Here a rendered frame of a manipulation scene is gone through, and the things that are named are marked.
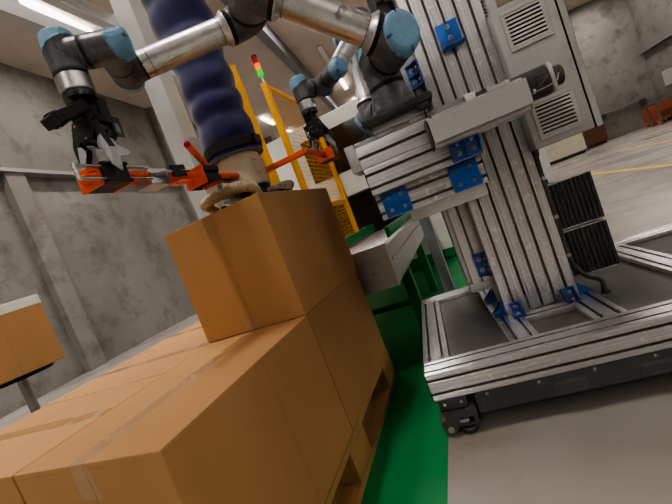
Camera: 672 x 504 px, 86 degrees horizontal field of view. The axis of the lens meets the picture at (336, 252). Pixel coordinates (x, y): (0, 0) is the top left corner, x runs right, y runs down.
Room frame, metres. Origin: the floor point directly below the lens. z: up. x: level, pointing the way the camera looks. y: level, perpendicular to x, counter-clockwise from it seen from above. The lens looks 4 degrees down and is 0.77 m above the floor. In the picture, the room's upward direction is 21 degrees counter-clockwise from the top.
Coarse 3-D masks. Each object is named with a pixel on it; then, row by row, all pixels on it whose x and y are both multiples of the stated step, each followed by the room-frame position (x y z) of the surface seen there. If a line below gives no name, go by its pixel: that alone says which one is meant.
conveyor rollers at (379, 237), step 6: (372, 234) 3.68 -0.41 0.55; (378, 234) 3.37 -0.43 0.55; (384, 234) 3.08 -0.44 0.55; (366, 240) 3.23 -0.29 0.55; (372, 240) 2.94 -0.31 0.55; (378, 240) 2.73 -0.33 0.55; (384, 240) 2.54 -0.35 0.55; (354, 246) 3.00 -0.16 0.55; (360, 246) 2.79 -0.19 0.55; (366, 246) 2.59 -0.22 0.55; (372, 246) 2.47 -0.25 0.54; (354, 252) 2.52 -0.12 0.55
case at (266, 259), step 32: (288, 192) 1.28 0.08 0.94; (320, 192) 1.56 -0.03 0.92; (192, 224) 1.19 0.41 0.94; (224, 224) 1.15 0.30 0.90; (256, 224) 1.11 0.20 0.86; (288, 224) 1.20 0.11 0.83; (320, 224) 1.44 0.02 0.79; (192, 256) 1.21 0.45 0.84; (224, 256) 1.16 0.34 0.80; (256, 256) 1.12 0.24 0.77; (288, 256) 1.12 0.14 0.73; (320, 256) 1.34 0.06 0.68; (192, 288) 1.23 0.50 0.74; (224, 288) 1.18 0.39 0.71; (256, 288) 1.14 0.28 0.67; (288, 288) 1.10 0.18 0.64; (320, 288) 1.24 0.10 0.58; (224, 320) 1.20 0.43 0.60; (256, 320) 1.16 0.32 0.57
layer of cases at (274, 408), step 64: (320, 320) 1.16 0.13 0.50; (128, 384) 1.08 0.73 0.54; (192, 384) 0.82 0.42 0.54; (256, 384) 0.78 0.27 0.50; (320, 384) 1.02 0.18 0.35; (0, 448) 0.91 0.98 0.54; (64, 448) 0.72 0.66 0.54; (128, 448) 0.59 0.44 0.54; (192, 448) 0.59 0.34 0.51; (256, 448) 0.71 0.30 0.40; (320, 448) 0.91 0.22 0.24
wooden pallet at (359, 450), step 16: (384, 352) 1.62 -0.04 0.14; (384, 368) 1.54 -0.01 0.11; (384, 384) 1.53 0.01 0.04; (368, 400) 1.27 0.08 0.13; (384, 400) 1.44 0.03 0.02; (368, 416) 1.37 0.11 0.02; (384, 416) 1.35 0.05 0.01; (352, 432) 1.09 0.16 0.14; (368, 432) 1.27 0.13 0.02; (352, 448) 1.05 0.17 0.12; (368, 448) 1.14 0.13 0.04; (352, 464) 1.03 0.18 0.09; (368, 464) 1.10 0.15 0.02; (336, 480) 0.92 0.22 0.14; (352, 480) 1.04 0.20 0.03; (336, 496) 1.01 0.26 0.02; (352, 496) 0.99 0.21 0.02
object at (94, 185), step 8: (88, 168) 0.85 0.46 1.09; (96, 168) 0.84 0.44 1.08; (80, 184) 0.87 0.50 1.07; (96, 184) 0.85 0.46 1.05; (104, 184) 0.85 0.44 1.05; (112, 184) 0.87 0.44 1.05; (120, 184) 0.89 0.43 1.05; (128, 184) 0.92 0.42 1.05; (88, 192) 0.86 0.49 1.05; (96, 192) 0.88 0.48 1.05; (104, 192) 0.91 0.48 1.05; (112, 192) 0.93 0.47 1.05
